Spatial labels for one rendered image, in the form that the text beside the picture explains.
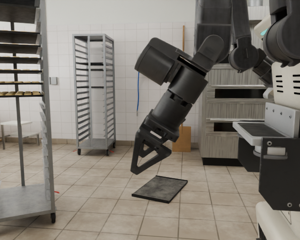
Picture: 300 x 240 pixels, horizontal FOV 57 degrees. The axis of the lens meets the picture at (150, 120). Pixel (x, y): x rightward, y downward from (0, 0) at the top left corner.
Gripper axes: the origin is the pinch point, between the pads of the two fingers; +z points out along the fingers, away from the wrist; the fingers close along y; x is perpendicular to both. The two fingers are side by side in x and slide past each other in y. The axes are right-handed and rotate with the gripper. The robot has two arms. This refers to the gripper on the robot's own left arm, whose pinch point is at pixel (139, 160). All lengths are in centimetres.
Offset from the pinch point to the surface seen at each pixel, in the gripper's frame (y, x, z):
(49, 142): -147, -55, 78
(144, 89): -423, -30, 38
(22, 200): -158, -55, 142
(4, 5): -142, -127, 7
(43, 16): -150, -104, 0
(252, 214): -179, 121, 52
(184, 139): -390, 69, 69
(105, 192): -216, 2, 127
